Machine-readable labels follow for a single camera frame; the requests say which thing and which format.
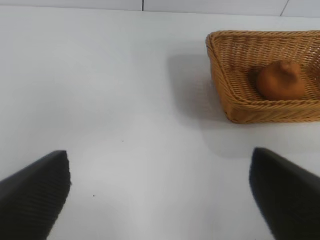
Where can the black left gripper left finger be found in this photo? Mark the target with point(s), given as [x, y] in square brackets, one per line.
[30, 200]

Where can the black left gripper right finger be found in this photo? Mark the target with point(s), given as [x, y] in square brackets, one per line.
[287, 200]

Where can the orange-brown bread bun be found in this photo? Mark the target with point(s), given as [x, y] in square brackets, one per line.
[280, 82]

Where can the woven wicker basket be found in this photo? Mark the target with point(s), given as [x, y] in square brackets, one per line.
[275, 115]

